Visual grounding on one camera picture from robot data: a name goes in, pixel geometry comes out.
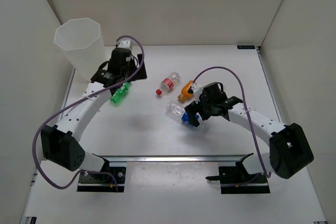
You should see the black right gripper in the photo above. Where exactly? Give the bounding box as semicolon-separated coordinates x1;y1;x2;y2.
186;92;216;127

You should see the clear bottle blue label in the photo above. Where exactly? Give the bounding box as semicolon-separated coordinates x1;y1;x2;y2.
165;101;194;127

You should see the green plastic soda bottle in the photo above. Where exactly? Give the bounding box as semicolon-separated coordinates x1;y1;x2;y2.
110;82;131;106

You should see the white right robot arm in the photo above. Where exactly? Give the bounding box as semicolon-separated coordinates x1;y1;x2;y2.
185;82;314;182

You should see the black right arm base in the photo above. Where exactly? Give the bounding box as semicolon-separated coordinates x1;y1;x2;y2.
205;153;270;195

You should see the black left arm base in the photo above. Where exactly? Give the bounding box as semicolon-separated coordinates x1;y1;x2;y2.
77;162;127;193

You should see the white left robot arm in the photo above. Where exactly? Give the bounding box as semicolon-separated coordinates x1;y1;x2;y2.
40;47;147;182

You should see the translucent white plastic bin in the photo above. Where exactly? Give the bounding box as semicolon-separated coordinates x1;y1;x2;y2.
54;18;108;81

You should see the orange juice bottle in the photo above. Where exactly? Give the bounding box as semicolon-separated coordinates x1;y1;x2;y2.
177;80;193;103

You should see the clear bottle red label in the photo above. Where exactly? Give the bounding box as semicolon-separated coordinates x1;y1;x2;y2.
155;71;181;96

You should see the dark label on table edge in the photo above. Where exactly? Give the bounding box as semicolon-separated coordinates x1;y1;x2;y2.
237;45;255;50

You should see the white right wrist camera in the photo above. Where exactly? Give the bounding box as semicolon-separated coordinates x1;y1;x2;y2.
188;82;203;103

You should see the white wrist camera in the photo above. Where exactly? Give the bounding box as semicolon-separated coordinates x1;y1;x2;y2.
188;82;203;103
116;38;133;50

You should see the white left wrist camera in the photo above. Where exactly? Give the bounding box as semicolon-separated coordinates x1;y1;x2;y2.
116;38;133;50

